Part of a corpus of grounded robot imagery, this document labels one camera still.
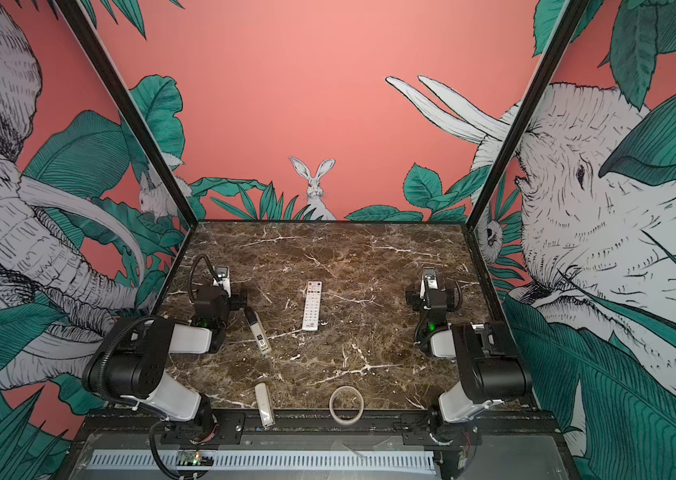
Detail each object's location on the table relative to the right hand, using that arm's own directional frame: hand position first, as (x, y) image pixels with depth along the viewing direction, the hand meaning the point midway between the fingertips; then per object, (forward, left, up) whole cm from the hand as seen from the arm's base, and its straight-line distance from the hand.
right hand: (428, 277), depth 92 cm
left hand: (0, +64, 0) cm, 64 cm away
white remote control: (-6, +37, -8) cm, 38 cm away
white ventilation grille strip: (-47, +44, -9) cm, 65 cm away
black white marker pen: (-15, +52, -6) cm, 55 cm away
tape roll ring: (-35, +21, -8) cm, 42 cm away
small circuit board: (-47, +62, -9) cm, 78 cm away
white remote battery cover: (-35, +46, -5) cm, 59 cm away
